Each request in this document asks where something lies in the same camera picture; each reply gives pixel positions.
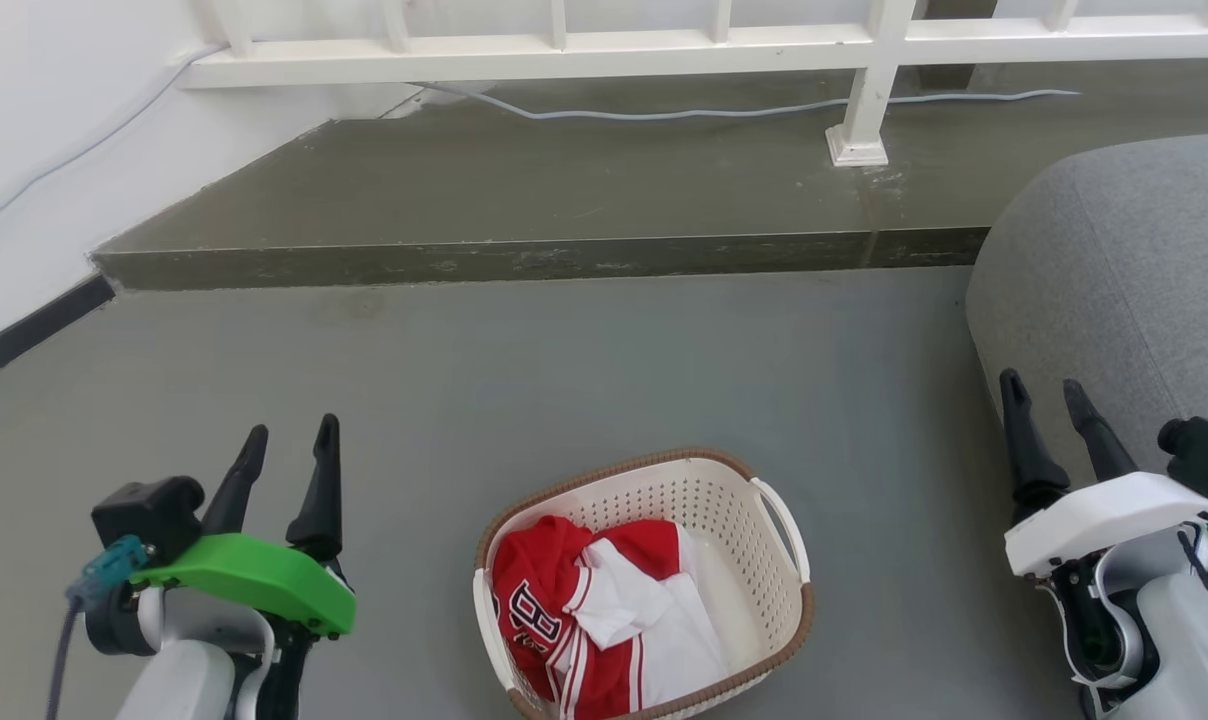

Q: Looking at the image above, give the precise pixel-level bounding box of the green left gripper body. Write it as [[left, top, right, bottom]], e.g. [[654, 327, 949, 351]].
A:
[[129, 533, 357, 638]]

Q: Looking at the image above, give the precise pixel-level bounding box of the thin grey wall cable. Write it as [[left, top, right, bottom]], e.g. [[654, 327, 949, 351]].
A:
[[0, 44, 227, 239]]

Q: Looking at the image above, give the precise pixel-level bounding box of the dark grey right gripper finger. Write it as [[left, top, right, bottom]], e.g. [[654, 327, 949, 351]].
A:
[[1063, 380, 1138, 482], [999, 369, 1072, 523]]

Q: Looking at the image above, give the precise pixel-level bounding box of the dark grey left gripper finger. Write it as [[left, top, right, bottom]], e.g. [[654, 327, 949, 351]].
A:
[[201, 425, 269, 537], [286, 414, 343, 563]]

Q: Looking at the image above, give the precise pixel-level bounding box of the grey fabric sofa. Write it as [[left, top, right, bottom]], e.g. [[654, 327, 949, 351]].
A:
[[965, 133, 1208, 521]]

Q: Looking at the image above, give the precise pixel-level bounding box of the red white baseball jersey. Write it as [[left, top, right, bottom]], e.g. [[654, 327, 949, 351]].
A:
[[491, 516, 731, 720]]

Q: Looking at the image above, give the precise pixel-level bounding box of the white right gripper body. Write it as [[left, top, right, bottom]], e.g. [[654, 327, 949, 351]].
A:
[[1004, 472, 1208, 579]]

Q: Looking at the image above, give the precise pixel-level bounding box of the black baseboard strip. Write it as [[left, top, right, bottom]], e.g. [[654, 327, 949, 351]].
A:
[[0, 273, 117, 392]]

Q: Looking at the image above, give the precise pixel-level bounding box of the cream laundry basket brown rim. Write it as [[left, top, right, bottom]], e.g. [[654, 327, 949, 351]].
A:
[[472, 448, 816, 720]]

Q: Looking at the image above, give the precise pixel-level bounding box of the white railing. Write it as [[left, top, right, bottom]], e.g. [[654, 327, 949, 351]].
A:
[[177, 0, 1208, 168]]

